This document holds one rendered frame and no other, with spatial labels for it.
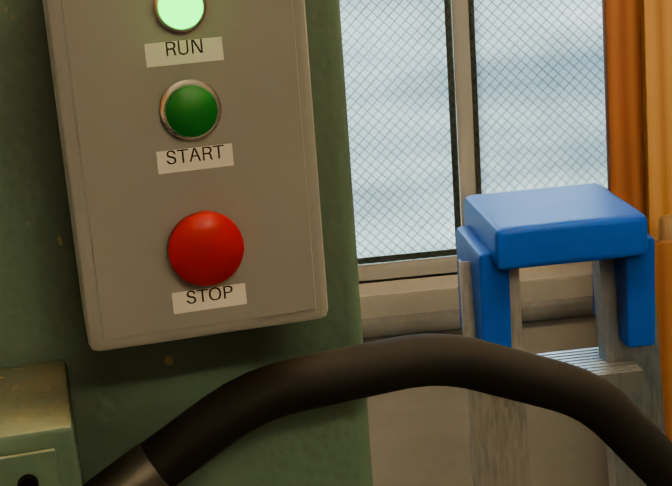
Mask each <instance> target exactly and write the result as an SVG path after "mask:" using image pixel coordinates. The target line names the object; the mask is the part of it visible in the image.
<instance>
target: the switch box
mask: <svg viewBox="0 0 672 486"><path fill-rule="evenodd" d="M42 2H43V9H44V17H45V25H46V32H47V40H48V48H49V55H50V63H51V71H52V79H53V86H54V94H55V102H56V109H57V117H58V125H59V132H60V140H61V148H62V155H63V163H64V171H65V178H66V186H67V194H68V201H69V209H70V217H71V224H72V232H73V240H74V248H75V255H76V263H77V271H78V278H79V286H80V294H81V301H82V308H83V314H84V320H85V326H86V332H87V338H88V344H89V345H90V347H91V348H92V350H96V351H105V350H112V349H118V348H125V347H132V346H139V345H146V344H152V343H159V342H166V341H173V340H179V339H186V338H193V337H200V336H206V335H213V334H220V333H227V332H233V331H240V330H247V329H254V328H261V327H267V326H274V325H281V324H288V323H294V322H301V321H308V320H315V319H320V318H322V317H324V316H326V314H327V311H328V300H327V287H326V273H325V260H324V247H323V234H322V221H321V208H320V195H319V182H318V169H317V155H316V142H315V129H314V116H313V103H312V90H311V77H310V64H309V51H308V37H307V24H306V11H305V0H206V14H205V17H204V19H203V21H202V22H201V24H200V25H199V26H198V27H196V28H195V29H193V30H191V31H189V32H185V33H176V32H172V31H170V30H168V29H166V28H165V27H163V26H162V25H161V24H160V23H159V21H158V20H157V18H156V16H155V13H154V0H42ZM212 37H222V43H223V54H224V60H217V61H207V62H197V63H187V64H177V65H167V66H157V67H147V65H146V56H145V47H144V44H150V43H160V42H170V41H181V40H191V39H202V38H212ZM185 79H195V80H200V81H202V82H205V83H206V84H208V85H209V86H211V87H212V88H213V89H214V90H215V92H216V93H217V95H218V97H219V99H220V102H221V107H222V113H221V118H220V121H219V123H218V125H217V127H216V128H215V130H214V131H213V132H212V133H211V134H209V135H208V136H207V137H205V138H202V139H200V140H195V141H186V140H181V139H179V138H176V137H175V136H173V135H172V134H171V133H170V132H169V131H168V130H167V129H166V128H165V126H164V125H163V123H162V120H161V117H160V102H161V99H162V97H163V95H164V93H165V92H166V90H167V89H168V88H169V87H170V86H172V85H173V84H174V83H176V82H179V81H181V80H185ZM229 143H232V150H233V161H234V165H233V166H225V167H216V168H208V169H199V170H191V171H183V172H174V173H166V174H158V165H157V155H156V152H159V151H168V150H177V149H185V148H194V147H203V146H211V145H220V144H229ZM199 211H214V212H218V213H221V214H223V215H225V216H226V217H228V218H229V219H231V220H232V221H233V222H234V224H235V225H236V226H237V227H238V229H239V231H240V233H241V235H242V238H243V242H244V254H243V258H242V261H241V263H240V265H239V267H238V269H237V270H236V272H235V273H234V274H233V275H232V276H231V277H229V278H228V279H227V280H225V281H223V282H221V283H218V284H216V285H211V286H199V285H195V284H192V283H189V282H187V281H186V280H184V279H183V278H181V277H180V276H179V275H178V274H177V273H176V271H175V270H174V268H173V266H172V264H171V262H170V259H169V255H168V241H169V238H170V235H171V233H172V230H173V229H174V227H175V226H176V225H177V224H178V223H179V222H180V221H181V220H182V219H183V218H184V217H186V216H188V215H190V214H192V213H195V212H199ZM240 283H245V288H246V299H247V304H242V305H235V306H228V307H221V308H214V309H207V310H200V311H193V312H186V313H179V314H174V310H173V301H172V293H176V292H183V291H190V290H197V289H205V288H212V287H219V286H226V285H233V284H240Z"/></svg>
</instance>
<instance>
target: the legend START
mask: <svg viewBox="0 0 672 486"><path fill-rule="evenodd" d="M156 155H157V165H158V174H166V173H174V172H183V171H191V170H199V169H208V168H216V167H225V166H233V165H234V161H233V150H232V143H229V144H220V145H211V146H203V147H194V148H185V149H177V150H168V151H159V152H156Z"/></svg>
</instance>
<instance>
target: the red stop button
mask: <svg viewBox="0 0 672 486"><path fill-rule="evenodd" d="M243 254H244V242H243V238H242V235H241V233H240V231H239V229H238V227H237V226H236V225H235V224H234V222H233V221H232V220H231V219H229V218H228V217H226V216H225V215H223V214H221V213H218V212H214V211H199V212H195V213H192V214H190V215H188V216H186V217H184V218H183V219H182V220H181V221H180V222H179V223H178V224H177V225H176V226H175V227H174V229H173V230H172V233H171V235H170V238H169V241H168V255H169V259H170V262H171V264H172V266H173V268H174V270H175V271H176V273H177V274H178V275H179V276H180V277H181V278H183V279H184V280H186V281H187V282H189V283H192V284H195V285H199V286H211V285H216V284H218V283H221V282H223V281H225V280H227V279H228V278H229V277H231V276H232V275H233V274H234V273H235V272H236V270H237V269H238V267H239V265H240V263H241V261H242V258H243Z"/></svg>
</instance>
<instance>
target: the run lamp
mask: <svg viewBox="0 0 672 486"><path fill-rule="evenodd" d="M154 13H155V16H156V18H157V20H158V21H159V23H160V24H161V25H162V26H163V27H165V28H166V29H168V30H170V31H172V32H176V33H185V32H189V31H191V30H193V29H195V28H196V27H198V26H199V25H200V24H201V22H202V21H203V19H204V17H205V14H206V0H154Z"/></svg>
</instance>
